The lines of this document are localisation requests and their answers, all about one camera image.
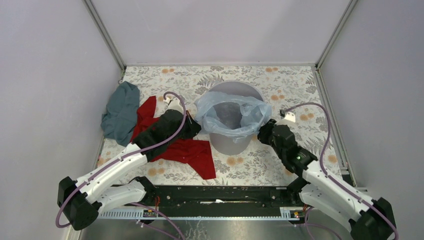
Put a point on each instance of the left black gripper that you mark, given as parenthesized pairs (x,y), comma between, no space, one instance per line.
(194,127)

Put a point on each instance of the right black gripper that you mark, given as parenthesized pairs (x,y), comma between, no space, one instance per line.
(264,130)

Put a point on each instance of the light blue plastic trash bag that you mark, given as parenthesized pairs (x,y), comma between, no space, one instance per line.
(233,116)

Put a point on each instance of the grey plastic trash bin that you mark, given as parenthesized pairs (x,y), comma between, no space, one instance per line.
(223,144)

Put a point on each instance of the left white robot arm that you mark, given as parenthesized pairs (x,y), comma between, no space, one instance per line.
(81,200)

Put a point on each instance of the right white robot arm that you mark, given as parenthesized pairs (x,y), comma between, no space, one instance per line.
(362,216)

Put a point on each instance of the red cloth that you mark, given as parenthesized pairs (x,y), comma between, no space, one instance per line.
(188,152)

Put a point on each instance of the floral patterned table mat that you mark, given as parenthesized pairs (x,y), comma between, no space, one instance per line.
(258,165)

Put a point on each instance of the teal grey cloth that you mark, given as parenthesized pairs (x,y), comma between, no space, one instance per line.
(120,118)

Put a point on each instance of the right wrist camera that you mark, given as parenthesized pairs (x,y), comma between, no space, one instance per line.
(287,118)

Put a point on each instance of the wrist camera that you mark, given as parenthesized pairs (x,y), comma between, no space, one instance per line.
(287,118)
(175,103)

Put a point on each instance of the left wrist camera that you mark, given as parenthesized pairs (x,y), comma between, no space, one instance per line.
(175,103)

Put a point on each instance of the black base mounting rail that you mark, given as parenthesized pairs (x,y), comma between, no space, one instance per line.
(218,201)

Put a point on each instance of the white slotted cable duct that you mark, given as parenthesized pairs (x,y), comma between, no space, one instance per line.
(128,213)

